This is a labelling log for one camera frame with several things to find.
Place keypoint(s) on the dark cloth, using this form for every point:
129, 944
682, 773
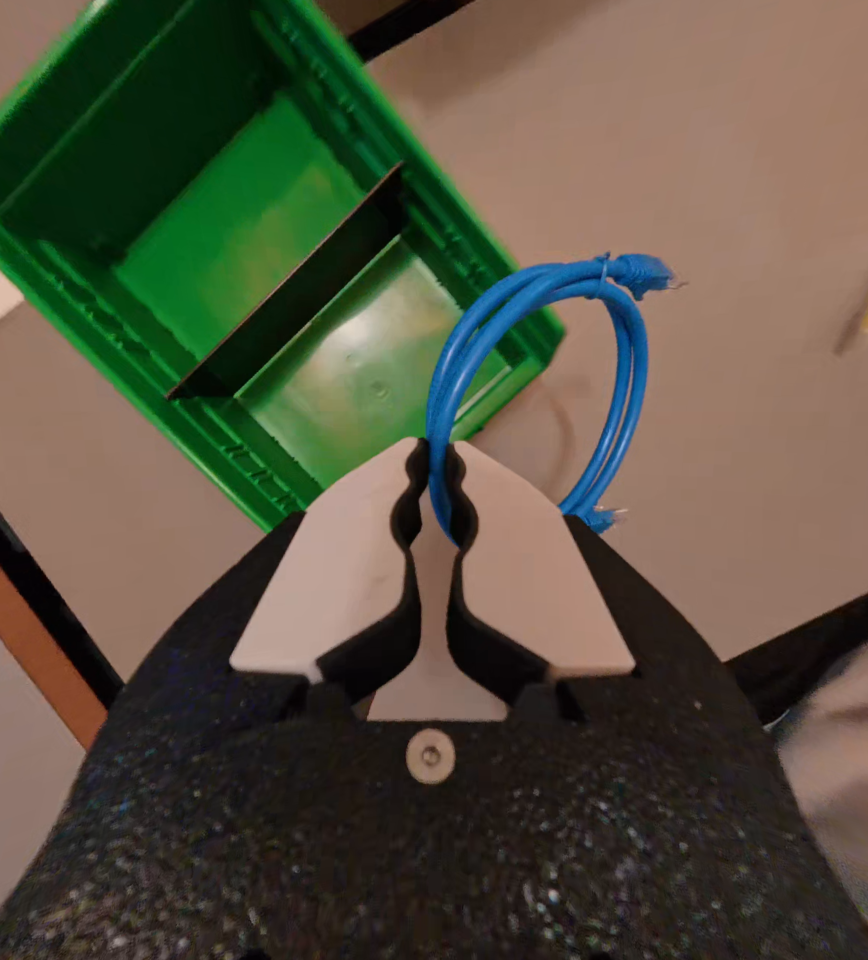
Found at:
794, 660

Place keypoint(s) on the green plastic bin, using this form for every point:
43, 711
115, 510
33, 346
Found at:
238, 232

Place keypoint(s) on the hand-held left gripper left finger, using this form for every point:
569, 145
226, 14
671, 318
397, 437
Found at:
336, 585

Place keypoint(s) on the black bin divider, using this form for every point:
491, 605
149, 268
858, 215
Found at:
291, 300

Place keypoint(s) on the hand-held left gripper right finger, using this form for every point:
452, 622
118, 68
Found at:
546, 592

